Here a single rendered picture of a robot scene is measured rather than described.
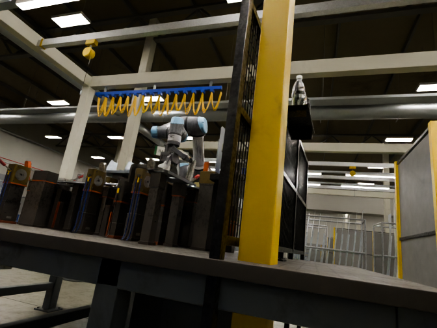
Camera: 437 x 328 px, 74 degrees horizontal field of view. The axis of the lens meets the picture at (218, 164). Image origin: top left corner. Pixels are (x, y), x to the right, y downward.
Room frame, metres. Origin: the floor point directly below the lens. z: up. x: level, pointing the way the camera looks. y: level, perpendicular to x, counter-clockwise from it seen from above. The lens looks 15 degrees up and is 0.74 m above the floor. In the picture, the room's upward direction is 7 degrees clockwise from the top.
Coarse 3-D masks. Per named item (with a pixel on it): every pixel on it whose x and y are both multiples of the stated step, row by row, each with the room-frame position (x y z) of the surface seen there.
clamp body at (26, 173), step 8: (16, 168) 1.81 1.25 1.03; (24, 168) 1.85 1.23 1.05; (8, 176) 1.80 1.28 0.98; (16, 176) 1.82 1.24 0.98; (24, 176) 1.86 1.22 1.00; (8, 184) 1.82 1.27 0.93; (16, 184) 1.84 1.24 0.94; (24, 184) 1.88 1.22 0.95; (8, 192) 1.81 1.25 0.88; (16, 192) 1.85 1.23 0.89; (0, 200) 1.81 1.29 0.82; (8, 200) 1.83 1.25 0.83; (16, 200) 1.87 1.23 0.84; (0, 208) 1.81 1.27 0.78; (8, 208) 1.84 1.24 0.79; (16, 208) 1.88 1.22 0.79; (0, 216) 1.81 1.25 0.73; (8, 216) 1.85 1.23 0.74; (16, 216) 1.89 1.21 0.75
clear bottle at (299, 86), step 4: (300, 76) 1.33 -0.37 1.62; (300, 80) 1.33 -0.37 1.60; (296, 84) 1.32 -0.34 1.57; (300, 84) 1.31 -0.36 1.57; (296, 88) 1.32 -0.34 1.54; (300, 88) 1.31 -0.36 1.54; (304, 88) 1.32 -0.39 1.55; (292, 92) 1.34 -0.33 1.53; (296, 92) 1.32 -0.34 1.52; (300, 92) 1.31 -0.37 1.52; (304, 92) 1.32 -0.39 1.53; (292, 96) 1.34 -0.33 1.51; (296, 96) 1.32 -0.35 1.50; (300, 96) 1.31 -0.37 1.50; (304, 96) 1.33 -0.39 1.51; (292, 100) 1.33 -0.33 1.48; (296, 100) 1.31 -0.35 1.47; (300, 100) 1.31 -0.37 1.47; (292, 104) 1.33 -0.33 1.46; (296, 104) 1.31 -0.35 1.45; (300, 104) 1.31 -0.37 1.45
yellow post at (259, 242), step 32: (288, 0) 0.85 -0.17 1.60; (288, 32) 0.85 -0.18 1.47; (288, 64) 0.89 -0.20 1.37; (256, 96) 0.88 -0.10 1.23; (288, 96) 0.92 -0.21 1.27; (256, 128) 0.88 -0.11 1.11; (256, 160) 0.87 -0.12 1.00; (256, 192) 0.87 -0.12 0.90; (256, 224) 0.87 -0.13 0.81; (256, 256) 0.86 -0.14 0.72; (256, 320) 0.86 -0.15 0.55
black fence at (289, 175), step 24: (240, 24) 0.78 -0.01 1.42; (240, 48) 0.78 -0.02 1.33; (240, 72) 0.77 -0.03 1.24; (240, 96) 0.79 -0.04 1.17; (240, 120) 0.85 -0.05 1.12; (288, 144) 1.61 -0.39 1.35; (288, 168) 1.66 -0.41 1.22; (240, 192) 0.92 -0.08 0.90; (288, 192) 1.71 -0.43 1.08; (216, 216) 0.78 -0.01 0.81; (288, 216) 1.75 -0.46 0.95; (216, 240) 0.78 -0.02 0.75; (288, 240) 1.80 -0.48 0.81; (216, 288) 0.78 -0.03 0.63; (216, 312) 0.79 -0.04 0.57
